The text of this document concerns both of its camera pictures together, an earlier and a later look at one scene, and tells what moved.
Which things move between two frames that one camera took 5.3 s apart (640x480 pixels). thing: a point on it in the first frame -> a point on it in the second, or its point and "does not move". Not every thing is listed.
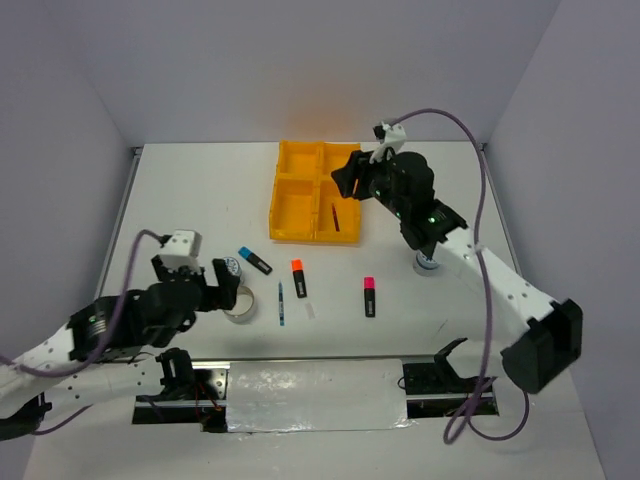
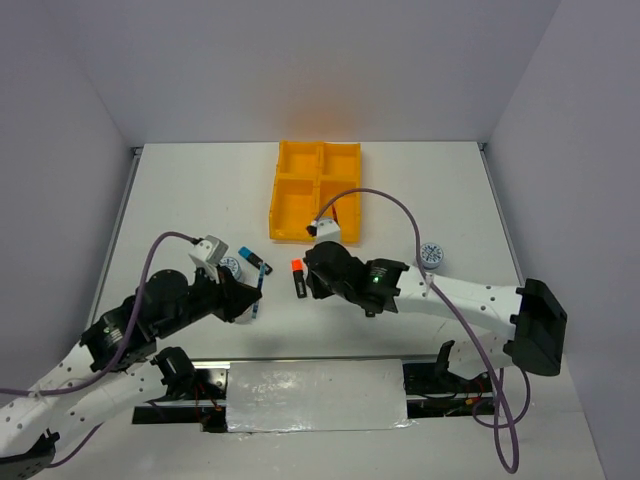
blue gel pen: (281, 304) -> (260, 288)
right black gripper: (345, 177) -> (317, 289)
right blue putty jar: (422, 261) does not move
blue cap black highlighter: (246, 254) does not move
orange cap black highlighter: (299, 278) does not move
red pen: (335, 216) does not move
